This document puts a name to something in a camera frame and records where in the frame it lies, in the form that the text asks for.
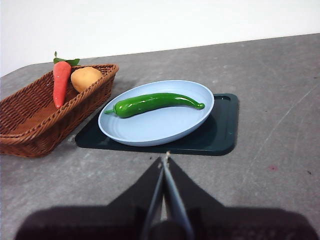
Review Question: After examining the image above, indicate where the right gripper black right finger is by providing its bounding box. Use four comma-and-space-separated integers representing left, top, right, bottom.
164, 157, 320, 240

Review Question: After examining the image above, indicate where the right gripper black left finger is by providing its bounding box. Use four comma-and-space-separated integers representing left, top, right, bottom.
14, 157, 165, 240

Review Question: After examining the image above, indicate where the light blue round plate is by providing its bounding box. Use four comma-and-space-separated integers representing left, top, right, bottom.
97, 79, 215, 147

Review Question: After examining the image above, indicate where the green toy chili pepper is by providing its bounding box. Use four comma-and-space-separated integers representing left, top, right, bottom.
103, 92, 206, 119

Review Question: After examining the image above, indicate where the dark green cutting board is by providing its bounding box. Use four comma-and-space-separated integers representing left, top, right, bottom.
74, 93, 240, 157

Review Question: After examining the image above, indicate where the brown wicker basket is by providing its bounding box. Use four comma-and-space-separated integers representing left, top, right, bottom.
0, 63, 120, 158

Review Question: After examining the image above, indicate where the yellow-brown toy potato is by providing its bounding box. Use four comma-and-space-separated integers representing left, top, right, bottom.
70, 66, 103, 94

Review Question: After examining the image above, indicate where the orange toy carrot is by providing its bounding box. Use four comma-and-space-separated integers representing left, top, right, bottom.
53, 51, 81, 109

